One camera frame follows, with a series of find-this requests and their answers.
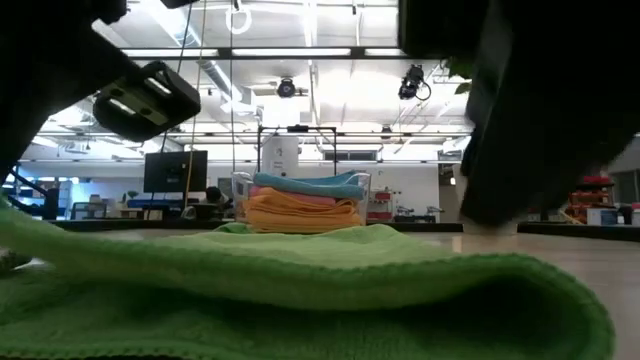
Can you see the green microfiber towel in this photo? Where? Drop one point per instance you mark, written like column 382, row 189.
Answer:
column 300, row 280

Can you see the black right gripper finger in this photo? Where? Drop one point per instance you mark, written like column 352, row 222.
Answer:
column 500, row 190

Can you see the black monitor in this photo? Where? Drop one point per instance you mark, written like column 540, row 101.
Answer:
column 175, row 172

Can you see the person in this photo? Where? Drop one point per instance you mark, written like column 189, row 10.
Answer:
column 215, row 197

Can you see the white blue carton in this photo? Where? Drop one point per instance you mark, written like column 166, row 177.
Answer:
column 600, row 216

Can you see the pink microfiber towel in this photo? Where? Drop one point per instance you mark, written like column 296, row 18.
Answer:
column 315, row 200

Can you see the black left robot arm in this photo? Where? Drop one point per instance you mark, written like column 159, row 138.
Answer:
column 50, row 10

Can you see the red storage shelf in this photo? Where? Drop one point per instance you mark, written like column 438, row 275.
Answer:
column 595, row 197

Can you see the blue microfiber towel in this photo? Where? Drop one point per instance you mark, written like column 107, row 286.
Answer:
column 310, row 186

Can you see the clear plastic bin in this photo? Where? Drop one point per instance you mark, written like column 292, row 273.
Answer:
column 237, row 197

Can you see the black round ceiling light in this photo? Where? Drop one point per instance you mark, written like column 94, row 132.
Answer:
column 286, row 87

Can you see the small background plant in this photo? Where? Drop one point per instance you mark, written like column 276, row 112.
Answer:
column 131, row 194

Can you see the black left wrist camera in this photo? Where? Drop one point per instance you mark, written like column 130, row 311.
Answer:
column 165, row 110

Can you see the black overhead camera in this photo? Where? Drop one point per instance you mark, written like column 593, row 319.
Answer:
column 411, row 82

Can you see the white background panel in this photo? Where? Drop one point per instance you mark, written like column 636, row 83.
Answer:
column 280, row 157

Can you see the potted plant in white pot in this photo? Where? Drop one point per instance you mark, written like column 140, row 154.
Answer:
column 462, row 200

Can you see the shelf with red bins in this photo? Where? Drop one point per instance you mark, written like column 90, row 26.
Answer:
column 382, row 197

